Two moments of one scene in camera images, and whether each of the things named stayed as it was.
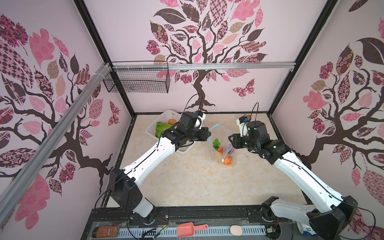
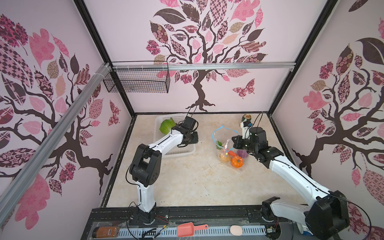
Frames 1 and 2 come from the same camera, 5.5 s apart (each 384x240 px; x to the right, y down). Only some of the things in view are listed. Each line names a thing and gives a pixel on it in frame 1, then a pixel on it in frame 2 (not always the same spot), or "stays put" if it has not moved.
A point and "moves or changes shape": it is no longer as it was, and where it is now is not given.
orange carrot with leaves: (216, 145) moves or changes shape
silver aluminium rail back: (203, 66) stays put
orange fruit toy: (229, 161) to (237, 161)
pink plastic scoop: (187, 229) stays put
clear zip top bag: (221, 139) moves or changes shape
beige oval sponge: (236, 230) stays put
